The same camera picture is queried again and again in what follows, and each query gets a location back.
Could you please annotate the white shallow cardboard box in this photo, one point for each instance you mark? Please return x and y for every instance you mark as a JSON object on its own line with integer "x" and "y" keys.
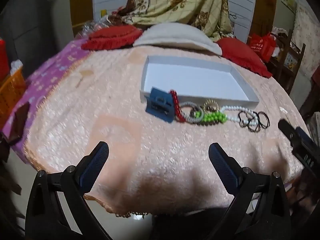
{"x": 190, "y": 77}

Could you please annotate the clear plastic wrap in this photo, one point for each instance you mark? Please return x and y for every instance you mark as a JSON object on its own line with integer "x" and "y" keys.
{"x": 93, "y": 26}

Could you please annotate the purple patterned sheet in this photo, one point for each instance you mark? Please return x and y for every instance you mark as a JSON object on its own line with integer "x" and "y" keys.
{"x": 47, "y": 77}

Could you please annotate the floral hanging cloth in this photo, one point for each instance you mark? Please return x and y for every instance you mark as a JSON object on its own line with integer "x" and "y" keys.
{"x": 308, "y": 37}

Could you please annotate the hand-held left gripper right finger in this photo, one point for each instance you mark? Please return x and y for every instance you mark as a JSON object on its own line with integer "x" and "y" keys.
{"x": 222, "y": 166}

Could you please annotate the blue hair claw clip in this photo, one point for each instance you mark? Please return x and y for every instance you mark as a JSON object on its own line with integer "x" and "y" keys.
{"x": 156, "y": 105}

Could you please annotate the wooden chair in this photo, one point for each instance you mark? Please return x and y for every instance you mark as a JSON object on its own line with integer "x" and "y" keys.
{"x": 291, "y": 65}

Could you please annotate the floral yellow blanket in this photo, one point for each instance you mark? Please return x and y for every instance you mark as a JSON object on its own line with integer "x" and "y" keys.
{"x": 180, "y": 0}

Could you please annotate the red shopping bag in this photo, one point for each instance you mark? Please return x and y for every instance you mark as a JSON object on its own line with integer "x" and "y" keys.
{"x": 262, "y": 46}

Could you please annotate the red fringed pillow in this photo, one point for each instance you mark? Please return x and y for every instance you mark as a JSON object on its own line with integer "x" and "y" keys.
{"x": 240, "y": 52}
{"x": 112, "y": 37}

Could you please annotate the wall poster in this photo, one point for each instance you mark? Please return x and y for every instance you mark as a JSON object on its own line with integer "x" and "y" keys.
{"x": 288, "y": 0}

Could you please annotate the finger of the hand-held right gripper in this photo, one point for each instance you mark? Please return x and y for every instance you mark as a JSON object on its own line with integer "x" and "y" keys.
{"x": 287, "y": 129}
{"x": 305, "y": 145}

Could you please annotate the peach textured bedspread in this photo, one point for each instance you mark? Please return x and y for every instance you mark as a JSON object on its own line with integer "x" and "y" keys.
{"x": 100, "y": 130}

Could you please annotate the orange plastic basket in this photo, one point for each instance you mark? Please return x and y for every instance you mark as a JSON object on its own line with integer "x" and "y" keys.
{"x": 11, "y": 92}

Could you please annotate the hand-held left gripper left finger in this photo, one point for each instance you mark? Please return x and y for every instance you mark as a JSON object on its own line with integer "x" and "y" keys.
{"x": 93, "y": 165}

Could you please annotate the beige pillow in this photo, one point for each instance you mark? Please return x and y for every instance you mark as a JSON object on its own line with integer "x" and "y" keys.
{"x": 175, "y": 36}

